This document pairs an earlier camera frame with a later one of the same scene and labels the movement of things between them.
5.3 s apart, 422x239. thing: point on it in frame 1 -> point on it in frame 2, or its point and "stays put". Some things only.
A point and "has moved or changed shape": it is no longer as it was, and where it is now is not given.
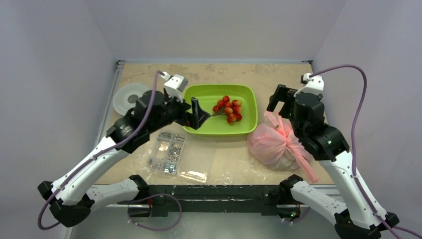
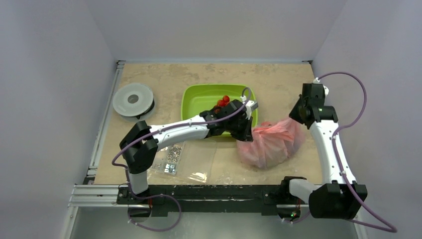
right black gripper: x=281 y=97 -> x=295 y=112
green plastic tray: x=208 y=95 stays put
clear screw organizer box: x=182 y=155 stays put
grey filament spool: x=126 y=97 stays put
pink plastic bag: x=273 y=144 has moved or changed shape
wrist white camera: x=174 y=85 -> x=250 y=105
